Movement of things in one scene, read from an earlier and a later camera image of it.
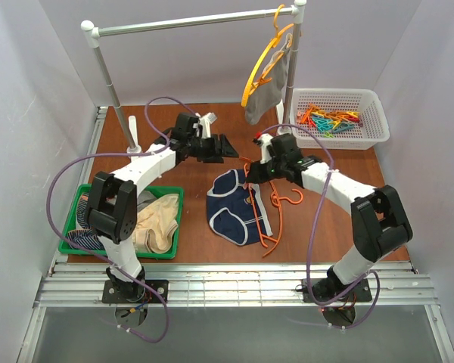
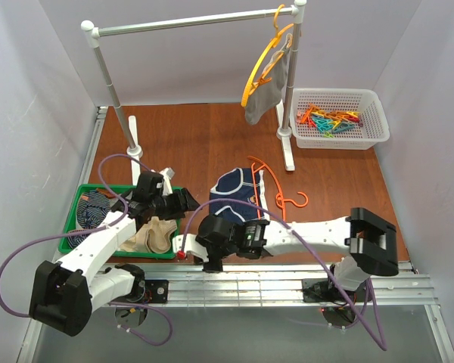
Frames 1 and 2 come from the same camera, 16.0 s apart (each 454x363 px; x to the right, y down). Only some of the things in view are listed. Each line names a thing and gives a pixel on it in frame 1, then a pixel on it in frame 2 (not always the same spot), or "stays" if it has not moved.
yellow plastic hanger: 263,52 stays
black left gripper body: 217,147 to 178,202
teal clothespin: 342,127 stays
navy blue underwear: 236,209 stays
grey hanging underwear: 269,90 stays
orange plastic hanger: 275,197 to 256,192
